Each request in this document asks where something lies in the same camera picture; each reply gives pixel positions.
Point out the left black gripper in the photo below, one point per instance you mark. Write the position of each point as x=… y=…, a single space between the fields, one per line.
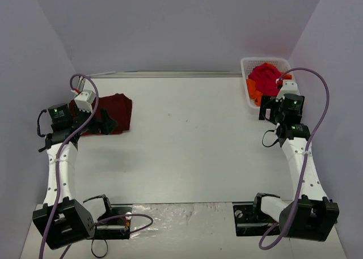
x=96 y=123

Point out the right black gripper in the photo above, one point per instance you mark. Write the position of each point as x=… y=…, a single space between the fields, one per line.
x=266 y=111

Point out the bright red t shirt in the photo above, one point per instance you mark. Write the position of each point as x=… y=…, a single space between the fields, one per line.
x=265 y=76

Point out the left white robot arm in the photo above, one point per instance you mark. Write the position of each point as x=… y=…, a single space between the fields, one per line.
x=63 y=220

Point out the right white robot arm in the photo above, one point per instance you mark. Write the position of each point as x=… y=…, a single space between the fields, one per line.
x=311 y=215

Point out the orange t shirt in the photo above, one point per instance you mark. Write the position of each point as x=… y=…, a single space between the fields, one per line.
x=254 y=94

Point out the dark red folded t shirt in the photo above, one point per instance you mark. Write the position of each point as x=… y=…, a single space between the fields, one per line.
x=118 y=107

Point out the white plastic basket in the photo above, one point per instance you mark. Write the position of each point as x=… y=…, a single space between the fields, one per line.
x=249 y=63

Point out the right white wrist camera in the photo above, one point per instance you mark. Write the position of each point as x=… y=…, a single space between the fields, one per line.
x=288 y=87

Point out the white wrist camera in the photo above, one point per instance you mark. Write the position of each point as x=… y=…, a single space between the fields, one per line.
x=288 y=87
x=84 y=101

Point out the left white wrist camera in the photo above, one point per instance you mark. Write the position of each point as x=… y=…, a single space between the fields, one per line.
x=84 y=101

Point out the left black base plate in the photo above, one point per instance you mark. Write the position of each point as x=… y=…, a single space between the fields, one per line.
x=115 y=229

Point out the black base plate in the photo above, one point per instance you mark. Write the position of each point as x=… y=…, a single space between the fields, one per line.
x=248 y=223
x=115 y=229

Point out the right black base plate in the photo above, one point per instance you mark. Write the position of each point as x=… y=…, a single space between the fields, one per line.
x=248 y=223

